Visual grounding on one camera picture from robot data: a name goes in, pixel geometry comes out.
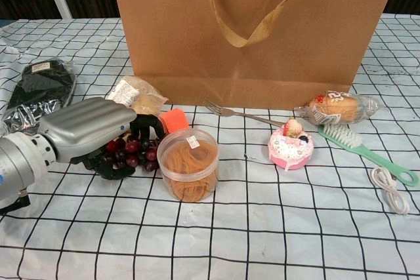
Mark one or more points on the black snack packet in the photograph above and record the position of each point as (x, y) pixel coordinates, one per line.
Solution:
(39, 83)

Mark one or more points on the dark red grape bunch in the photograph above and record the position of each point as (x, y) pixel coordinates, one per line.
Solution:
(133, 158)

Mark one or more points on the metal fork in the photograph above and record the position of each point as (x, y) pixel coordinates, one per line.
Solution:
(236, 114)

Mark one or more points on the bread bun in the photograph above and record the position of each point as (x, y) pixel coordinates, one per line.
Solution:
(338, 106)

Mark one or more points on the brown paper shopping bag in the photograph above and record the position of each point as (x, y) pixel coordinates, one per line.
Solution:
(256, 14)

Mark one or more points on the clear jar of rubber bands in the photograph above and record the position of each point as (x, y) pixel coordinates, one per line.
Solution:
(188, 168)

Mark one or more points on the orange cube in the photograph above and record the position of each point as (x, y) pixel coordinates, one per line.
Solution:
(174, 122)

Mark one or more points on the pink toy cake with strawberry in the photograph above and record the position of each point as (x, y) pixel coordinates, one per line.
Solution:
(290, 152)

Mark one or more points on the white black checkered tablecloth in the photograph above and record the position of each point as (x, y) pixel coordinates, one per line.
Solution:
(229, 227)

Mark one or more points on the tan snack packet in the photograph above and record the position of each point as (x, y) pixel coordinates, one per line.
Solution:
(144, 96)

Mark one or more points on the green brush white bristles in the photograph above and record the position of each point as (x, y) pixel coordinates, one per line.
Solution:
(367, 153)

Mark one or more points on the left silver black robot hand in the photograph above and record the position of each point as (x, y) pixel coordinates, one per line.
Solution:
(82, 122)

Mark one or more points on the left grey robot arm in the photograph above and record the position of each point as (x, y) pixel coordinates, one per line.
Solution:
(16, 158)

